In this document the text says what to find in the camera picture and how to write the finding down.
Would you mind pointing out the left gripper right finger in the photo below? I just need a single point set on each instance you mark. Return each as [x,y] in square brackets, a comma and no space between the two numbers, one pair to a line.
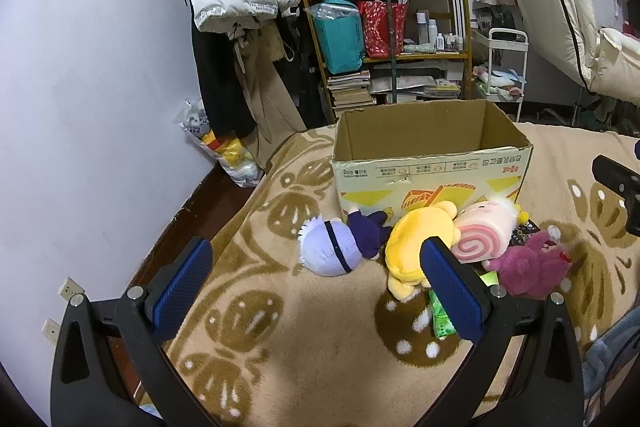
[545,385]

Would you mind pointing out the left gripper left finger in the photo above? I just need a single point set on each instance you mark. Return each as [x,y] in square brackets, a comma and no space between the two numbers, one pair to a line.
[87,388]

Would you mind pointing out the green tissue pack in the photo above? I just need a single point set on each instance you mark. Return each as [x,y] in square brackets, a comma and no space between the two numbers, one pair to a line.
[442,325]

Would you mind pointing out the magenta bear plush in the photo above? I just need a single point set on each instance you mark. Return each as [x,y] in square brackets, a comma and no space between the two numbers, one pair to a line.
[533,269]

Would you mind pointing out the pink swirl roll plush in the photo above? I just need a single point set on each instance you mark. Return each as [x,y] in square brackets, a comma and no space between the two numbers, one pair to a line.
[486,229]

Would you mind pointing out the yellow plush toy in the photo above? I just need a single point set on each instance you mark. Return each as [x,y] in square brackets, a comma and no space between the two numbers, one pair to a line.
[402,250]

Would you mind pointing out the purple-haired plush doll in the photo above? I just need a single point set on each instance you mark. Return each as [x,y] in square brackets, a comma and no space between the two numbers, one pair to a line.
[333,247]

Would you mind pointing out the black tissue pack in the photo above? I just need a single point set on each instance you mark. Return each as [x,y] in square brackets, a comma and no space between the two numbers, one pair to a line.
[521,234]

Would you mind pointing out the white rolling cart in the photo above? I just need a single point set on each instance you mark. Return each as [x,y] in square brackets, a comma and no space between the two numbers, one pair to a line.
[500,74]

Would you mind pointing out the white mattress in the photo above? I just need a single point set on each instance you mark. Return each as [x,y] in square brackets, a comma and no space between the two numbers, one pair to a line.
[566,34]

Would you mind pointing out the cardboard box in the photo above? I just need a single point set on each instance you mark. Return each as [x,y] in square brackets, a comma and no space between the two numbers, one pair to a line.
[400,157]

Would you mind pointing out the plastic bag of plush toys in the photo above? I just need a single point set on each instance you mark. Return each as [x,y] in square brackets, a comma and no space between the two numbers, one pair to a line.
[226,150]

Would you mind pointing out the wooden shelf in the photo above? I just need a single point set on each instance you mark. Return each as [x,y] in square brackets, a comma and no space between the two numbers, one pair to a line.
[435,62]

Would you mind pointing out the black hanging garment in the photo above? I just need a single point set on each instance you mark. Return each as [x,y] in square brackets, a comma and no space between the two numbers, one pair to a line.
[220,87]

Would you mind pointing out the stack of books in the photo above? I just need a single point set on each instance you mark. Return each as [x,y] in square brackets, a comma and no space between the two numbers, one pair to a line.
[350,91]

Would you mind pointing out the red gift bag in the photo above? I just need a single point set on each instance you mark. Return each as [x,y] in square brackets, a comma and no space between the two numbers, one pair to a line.
[374,27]

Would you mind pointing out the teal bag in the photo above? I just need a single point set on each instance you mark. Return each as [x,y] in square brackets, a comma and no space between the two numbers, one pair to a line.
[339,31]

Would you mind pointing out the green pole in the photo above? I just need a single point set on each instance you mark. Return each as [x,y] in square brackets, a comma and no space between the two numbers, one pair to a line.
[392,47]

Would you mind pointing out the beige coat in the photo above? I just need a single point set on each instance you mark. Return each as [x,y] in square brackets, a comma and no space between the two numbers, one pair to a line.
[271,106]

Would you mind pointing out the wall socket lower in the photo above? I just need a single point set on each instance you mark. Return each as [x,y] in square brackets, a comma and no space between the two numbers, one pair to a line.
[51,330]

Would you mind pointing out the wall socket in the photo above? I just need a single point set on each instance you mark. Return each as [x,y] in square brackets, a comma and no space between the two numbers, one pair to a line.
[69,289]
[51,330]

